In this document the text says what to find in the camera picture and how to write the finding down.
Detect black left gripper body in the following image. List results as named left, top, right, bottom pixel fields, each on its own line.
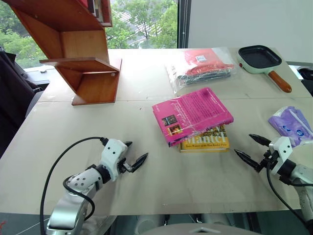
left=117, top=158, right=133, bottom=174

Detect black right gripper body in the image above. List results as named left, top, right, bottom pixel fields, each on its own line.
left=259, top=149, right=280, bottom=172

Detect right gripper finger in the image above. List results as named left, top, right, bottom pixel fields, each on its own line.
left=234, top=149, right=262, bottom=173
left=248, top=133, right=272, bottom=147

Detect yellow Mantel book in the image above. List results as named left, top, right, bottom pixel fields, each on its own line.
left=179, top=123, right=231, bottom=153

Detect pink paperback book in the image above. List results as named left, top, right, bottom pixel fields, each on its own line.
left=152, top=87, right=234, bottom=148

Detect brown wooden zigzag bookshelf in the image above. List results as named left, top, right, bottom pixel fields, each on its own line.
left=1, top=0, right=123, bottom=107

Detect purple tissue pack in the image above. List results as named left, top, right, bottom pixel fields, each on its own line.
left=267, top=105, right=313, bottom=148

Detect black object beside table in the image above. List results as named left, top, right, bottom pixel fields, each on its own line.
left=296, top=67, right=313, bottom=96

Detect green electric frying pan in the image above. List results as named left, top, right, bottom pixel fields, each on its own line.
left=237, top=45, right=292, bottom=94

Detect clear plastic bag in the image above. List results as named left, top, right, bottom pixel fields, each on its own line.
left=164, top=47, right=239, bottom=94

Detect red folded garment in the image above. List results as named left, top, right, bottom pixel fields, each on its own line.
left=182, top=48, right=235, bottom=77

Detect dark office chair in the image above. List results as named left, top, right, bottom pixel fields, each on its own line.
left=0, top=46, right=51, bottom=159

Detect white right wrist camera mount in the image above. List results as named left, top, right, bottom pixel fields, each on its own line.
left=268, top=136, right=293, bottom=176

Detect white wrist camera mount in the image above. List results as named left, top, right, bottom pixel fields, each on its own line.
left=268, top=136, right=293, bottom=176
left=99, top=138, right=129, bottom=182

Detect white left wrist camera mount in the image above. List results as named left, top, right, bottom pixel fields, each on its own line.
left=99, top=138, right=129, bottom=182

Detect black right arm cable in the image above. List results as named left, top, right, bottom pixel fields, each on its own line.
left=266, top=161, right=313, bottom=233

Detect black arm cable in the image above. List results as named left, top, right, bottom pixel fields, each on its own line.
left=266, top=161, right=313, bottom=233
left=40, top=137, right=109, bottom=235

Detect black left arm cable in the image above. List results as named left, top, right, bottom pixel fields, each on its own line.
left=40, top=137, right=109, bottom=235

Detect black window frame post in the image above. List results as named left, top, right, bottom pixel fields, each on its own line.
left=176, top=0, right=192, bottom=49

